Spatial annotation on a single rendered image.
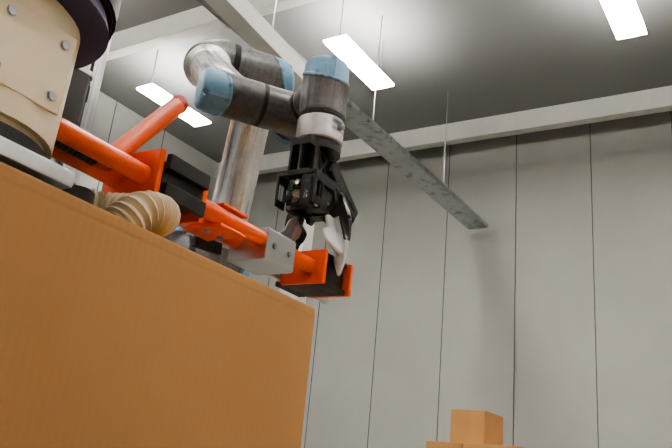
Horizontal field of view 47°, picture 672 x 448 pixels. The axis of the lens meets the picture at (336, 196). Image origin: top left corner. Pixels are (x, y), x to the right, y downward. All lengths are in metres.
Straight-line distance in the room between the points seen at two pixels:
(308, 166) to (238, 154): 0.49
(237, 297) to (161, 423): 0.13
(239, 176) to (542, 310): 9.60
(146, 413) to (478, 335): 10.76
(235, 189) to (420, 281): 10.30
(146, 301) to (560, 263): 10.67
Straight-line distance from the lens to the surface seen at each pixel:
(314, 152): 1.16
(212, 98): 1.26
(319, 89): 1.22
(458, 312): 11.48
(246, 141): 1.65
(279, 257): 1.02
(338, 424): 12.09
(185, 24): 9.92
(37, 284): 0.52
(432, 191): 10.20
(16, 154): 0.61
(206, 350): 0.63
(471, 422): 8.87
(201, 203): 0.87
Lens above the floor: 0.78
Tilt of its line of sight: 21 degrees up
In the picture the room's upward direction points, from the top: 6 degrees clockwise
